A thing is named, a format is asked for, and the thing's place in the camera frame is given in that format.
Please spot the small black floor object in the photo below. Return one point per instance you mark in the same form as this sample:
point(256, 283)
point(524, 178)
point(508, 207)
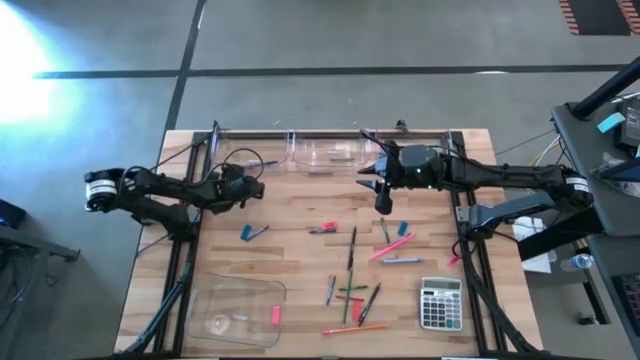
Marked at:
point(586, 319)

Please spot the lavender pen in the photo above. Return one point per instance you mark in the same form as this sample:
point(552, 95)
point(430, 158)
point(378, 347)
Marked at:
point(402, 260)

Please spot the small black frame knob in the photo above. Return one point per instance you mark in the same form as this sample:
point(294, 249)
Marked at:
point(216, 126)
point(400, 125)

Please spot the red eraser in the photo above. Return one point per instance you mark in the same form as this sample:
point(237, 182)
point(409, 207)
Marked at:
point(356, 311)

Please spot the grey arm base bracket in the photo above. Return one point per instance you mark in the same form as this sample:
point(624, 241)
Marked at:
point(462, 215)

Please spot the black and silver pen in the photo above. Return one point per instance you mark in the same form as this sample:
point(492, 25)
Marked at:
point(369, 304)

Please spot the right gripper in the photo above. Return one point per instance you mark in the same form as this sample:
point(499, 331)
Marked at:
point(387, 172)

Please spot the dark keyboard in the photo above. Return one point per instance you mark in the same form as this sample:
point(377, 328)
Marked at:
point(631, 300)

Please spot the clear water bottle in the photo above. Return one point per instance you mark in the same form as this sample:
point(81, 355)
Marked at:
point(577, 262)

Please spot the black mat with striped edges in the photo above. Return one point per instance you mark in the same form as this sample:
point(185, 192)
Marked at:
point(600, 17)

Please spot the black diagonal pole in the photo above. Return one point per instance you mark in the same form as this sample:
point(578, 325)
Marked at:
point(607, 90)

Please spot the dark blue crayon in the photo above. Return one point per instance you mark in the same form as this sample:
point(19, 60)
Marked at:
point(320, 173)

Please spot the orange-red printed eraser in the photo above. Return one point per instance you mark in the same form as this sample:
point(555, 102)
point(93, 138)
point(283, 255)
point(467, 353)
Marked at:
point(330, 225)

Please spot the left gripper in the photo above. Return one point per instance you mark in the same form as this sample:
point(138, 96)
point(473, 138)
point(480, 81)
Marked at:
point(237, 189)

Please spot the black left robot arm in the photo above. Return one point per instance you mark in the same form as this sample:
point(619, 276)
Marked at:
point(165, 185)

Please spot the grey desk calculator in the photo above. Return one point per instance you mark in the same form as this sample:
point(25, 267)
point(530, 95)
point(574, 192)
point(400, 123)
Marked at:
point(441, 305)

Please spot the dark tablet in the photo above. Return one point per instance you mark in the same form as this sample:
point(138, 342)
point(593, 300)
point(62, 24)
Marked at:
point(620, 172)

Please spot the black desk support beam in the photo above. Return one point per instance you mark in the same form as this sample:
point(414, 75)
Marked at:
point(560, 235)

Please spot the orange pencil with pink eraser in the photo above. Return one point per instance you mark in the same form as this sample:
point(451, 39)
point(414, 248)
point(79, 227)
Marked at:
point(355, 329)

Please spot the blue sticky note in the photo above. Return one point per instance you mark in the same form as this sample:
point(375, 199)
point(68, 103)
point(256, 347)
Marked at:
point(611, 122)

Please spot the small red clip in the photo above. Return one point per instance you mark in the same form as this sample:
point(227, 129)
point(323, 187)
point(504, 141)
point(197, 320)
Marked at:
point(454, 260)

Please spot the black box on floor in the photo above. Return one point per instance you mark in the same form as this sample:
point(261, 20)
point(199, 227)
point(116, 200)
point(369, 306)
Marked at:
point(11, 215)

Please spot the white paper sheet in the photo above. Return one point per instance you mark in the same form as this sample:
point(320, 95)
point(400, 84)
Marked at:
point(540, 262)

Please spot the grey side desk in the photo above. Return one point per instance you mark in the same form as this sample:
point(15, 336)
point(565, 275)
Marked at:
point(600, 210)

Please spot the large clear plastic bin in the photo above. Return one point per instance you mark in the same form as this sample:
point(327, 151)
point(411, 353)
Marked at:
point(235, 300)

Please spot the black floor stand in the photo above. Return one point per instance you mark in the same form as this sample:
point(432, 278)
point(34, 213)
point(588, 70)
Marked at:
point(45, 248)

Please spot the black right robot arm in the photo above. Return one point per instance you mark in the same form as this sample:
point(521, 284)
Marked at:
point(500, 172)

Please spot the pink eraser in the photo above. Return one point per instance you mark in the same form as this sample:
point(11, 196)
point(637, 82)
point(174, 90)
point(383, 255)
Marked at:
point(276, 315)

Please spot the black box device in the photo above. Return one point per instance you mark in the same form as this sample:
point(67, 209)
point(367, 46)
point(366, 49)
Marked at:
point(631, 125)

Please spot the long dark pen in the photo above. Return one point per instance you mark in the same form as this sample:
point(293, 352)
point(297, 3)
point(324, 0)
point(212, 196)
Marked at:
point(352, 248)

